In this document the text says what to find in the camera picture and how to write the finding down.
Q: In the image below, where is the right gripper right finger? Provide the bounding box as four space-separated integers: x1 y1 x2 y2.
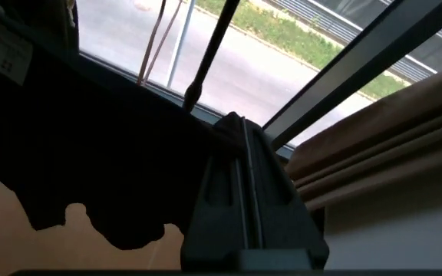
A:
242 117 330 269

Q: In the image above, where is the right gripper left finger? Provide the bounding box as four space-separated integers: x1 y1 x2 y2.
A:
180 155 251 269

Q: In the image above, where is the brown curtain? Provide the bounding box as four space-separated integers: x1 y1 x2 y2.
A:
285 57 442 214

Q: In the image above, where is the black garment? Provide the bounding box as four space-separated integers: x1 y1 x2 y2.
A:
0 0 247 251

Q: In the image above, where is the window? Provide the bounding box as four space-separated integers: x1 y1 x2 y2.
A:
73 0 442 160

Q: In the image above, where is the pink clothes hanger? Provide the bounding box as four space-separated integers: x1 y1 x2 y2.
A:
136 0 183 86

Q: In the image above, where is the black clothes rack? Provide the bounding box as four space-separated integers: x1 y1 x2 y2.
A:
182 0 241 113

